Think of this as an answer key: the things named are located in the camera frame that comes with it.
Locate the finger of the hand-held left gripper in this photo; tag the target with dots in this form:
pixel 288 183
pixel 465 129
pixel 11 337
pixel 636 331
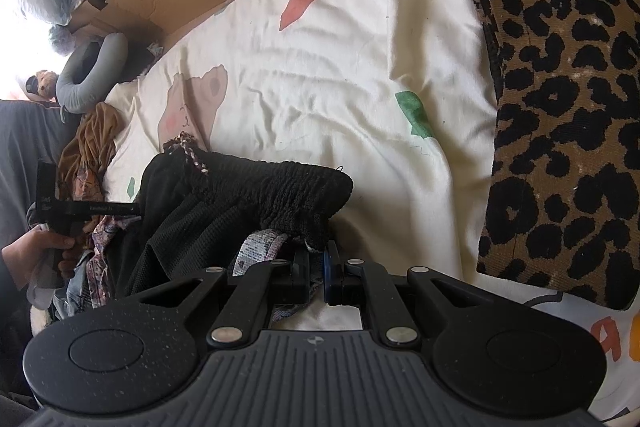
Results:
pixel 127 210

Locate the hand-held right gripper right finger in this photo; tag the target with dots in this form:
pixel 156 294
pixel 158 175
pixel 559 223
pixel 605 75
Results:
pixel 330 274

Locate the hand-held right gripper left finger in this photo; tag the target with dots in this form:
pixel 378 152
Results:
pixel 300 274

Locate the black pants with patterned lining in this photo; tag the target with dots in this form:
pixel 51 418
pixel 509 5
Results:
pixel 210 212

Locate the person's left hand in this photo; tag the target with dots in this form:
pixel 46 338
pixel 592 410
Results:
pixel 27 257

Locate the dark grey cushion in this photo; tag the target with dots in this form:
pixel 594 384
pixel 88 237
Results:
pixel 25 147

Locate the brown printed garment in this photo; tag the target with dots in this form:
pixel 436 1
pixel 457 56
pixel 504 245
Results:
pixel 90 142

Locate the blue grey garment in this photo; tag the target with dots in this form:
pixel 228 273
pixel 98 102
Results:
pixel 70 302

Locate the brown teddy bear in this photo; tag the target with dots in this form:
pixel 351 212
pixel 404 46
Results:
pixel 45 83

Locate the grey neck pillow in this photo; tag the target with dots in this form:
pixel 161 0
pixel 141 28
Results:
pixel 107 57

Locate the black garment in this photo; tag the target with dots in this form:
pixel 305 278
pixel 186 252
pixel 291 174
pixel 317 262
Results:
pixel 140 62

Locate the cream printed bedsheet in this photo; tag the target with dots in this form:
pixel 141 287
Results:
pixel 350 82

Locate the leopard print cushion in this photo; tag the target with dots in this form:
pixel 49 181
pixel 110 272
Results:
pixel 560 107

